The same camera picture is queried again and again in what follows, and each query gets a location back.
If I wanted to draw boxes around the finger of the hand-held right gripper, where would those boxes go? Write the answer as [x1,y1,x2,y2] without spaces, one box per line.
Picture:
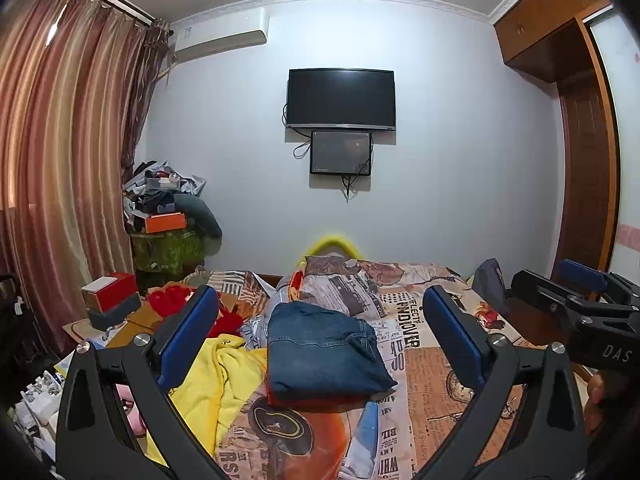
[559,259,640,306]
[511,270,608,319]

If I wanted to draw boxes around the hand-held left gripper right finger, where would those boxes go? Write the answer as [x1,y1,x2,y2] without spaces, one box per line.
[415,285,589,480]

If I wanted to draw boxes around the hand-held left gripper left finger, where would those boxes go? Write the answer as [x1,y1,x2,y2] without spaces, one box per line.
[55,285,231,480]

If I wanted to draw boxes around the blue jeans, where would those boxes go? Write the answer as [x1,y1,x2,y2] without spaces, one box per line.
[266,301,399,404]

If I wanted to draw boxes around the person's right hand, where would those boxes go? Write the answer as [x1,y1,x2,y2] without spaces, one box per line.
[586,374,609,434]

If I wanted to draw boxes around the newspaper print blanket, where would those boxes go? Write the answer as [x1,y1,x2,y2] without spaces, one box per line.
[180,255,591,480]

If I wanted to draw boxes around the red fuzzy garment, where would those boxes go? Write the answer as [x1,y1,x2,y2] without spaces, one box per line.
[147,282,242,339]

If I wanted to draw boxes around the brown cardboard sheet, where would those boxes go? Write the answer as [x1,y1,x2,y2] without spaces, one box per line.
[62,299,167,352]

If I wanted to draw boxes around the yellow garment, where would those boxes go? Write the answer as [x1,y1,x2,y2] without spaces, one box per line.
[142,334,271,468]

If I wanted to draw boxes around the grey case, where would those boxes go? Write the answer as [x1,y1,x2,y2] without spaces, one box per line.
[87,292,144,332]

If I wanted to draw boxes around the red and white box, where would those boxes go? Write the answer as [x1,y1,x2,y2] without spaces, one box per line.
[80,272,139,314]

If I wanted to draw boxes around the pink and white object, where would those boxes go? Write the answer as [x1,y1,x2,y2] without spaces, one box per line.
[114,382,149,437]

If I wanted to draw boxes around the brown wooden door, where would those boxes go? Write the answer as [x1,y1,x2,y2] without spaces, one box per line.
[550,72,622,287]

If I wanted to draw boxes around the orange box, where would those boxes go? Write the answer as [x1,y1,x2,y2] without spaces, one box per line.
[144,212,189,235]

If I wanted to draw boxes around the dark green jacket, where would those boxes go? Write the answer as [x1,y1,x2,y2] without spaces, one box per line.
[172,192,224,257]

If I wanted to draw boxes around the pile of clutter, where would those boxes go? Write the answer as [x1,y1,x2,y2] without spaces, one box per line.
[122,159,209,234]

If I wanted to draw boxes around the white sliding wardrobe door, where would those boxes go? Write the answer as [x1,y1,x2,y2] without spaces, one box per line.
[586,5,640,302]

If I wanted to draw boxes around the heap of small white items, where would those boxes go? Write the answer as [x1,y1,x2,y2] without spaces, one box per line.
[9,369,67,462]

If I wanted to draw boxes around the black chair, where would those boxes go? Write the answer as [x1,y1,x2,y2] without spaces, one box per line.
[0,272,32,397]

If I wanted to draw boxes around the striped brown curtain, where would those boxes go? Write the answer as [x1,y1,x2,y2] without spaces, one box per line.
[0,0,174,357]

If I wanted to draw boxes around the wooden overhead cabinet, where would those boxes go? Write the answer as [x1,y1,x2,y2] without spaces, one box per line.
[492,0,614,84]

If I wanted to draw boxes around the white air conditioner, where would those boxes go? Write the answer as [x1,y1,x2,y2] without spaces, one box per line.
[172,7,271,64]

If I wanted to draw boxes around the small black wall monitor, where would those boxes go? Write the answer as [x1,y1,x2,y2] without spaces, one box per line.
[309,130,374,176]

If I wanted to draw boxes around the black wall television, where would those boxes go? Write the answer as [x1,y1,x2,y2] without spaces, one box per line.
[286,67,397,132]

